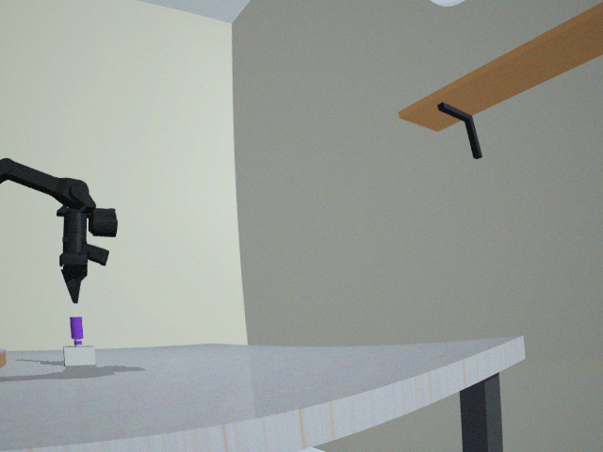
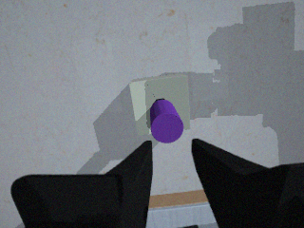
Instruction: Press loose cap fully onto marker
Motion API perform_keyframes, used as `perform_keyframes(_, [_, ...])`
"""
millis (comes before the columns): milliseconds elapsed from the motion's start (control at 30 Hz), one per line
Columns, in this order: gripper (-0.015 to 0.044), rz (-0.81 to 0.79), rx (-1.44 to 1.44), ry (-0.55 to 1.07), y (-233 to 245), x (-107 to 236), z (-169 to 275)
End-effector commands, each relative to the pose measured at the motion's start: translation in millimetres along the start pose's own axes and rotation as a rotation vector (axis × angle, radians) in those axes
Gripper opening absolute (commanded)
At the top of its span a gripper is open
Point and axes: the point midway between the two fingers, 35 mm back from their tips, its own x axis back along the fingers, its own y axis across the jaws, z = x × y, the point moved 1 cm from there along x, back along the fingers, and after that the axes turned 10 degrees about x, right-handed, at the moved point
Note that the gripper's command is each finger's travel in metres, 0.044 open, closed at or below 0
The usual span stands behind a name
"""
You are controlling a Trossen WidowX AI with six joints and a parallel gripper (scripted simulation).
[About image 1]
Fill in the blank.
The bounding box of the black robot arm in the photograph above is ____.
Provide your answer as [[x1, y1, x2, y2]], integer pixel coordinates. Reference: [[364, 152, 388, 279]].
[[0, 158, 118, 266]]

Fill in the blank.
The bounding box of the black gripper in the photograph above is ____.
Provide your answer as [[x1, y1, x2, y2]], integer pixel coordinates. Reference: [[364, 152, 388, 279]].
[[59, 233, 88, 304]]

